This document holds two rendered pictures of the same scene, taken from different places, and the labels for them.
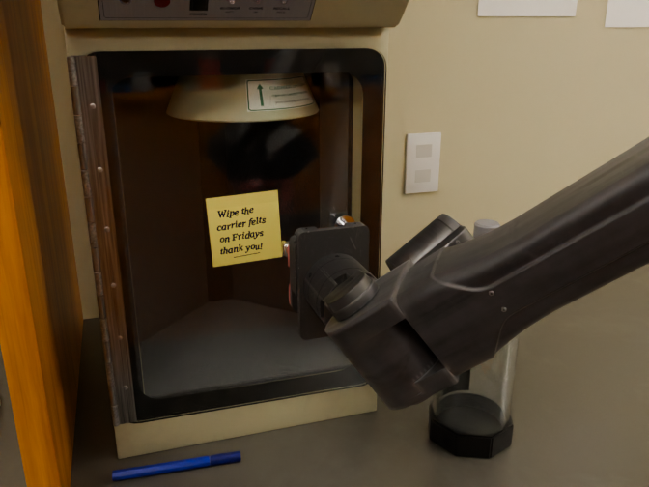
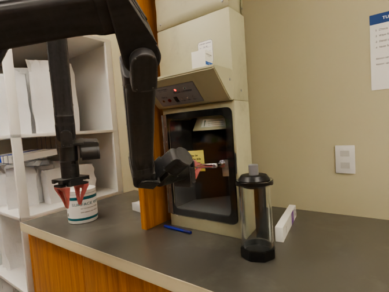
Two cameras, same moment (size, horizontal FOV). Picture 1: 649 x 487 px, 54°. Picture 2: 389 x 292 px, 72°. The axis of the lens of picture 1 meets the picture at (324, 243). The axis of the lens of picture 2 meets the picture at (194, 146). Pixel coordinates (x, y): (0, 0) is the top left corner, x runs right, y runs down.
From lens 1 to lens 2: 0.72 m
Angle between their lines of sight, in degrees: 55
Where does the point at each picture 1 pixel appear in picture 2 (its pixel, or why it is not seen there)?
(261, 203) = (199, 153)
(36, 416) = (142, 197)
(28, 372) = not seen: hidden behind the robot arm
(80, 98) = (163, 124)
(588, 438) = (300, 274)
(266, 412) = (206, 224)
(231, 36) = (193, 107)
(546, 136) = not seen: outside the picture
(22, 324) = not seen: hidden behind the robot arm
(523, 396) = (301, 256)
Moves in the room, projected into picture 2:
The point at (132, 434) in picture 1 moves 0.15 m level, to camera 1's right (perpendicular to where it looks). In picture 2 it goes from (174, 218) to (196, 227)
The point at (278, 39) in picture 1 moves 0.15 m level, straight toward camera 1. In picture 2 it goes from (204, 106) to (169, 106)
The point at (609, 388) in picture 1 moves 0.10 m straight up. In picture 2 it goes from (350, 270) to (349, 232)
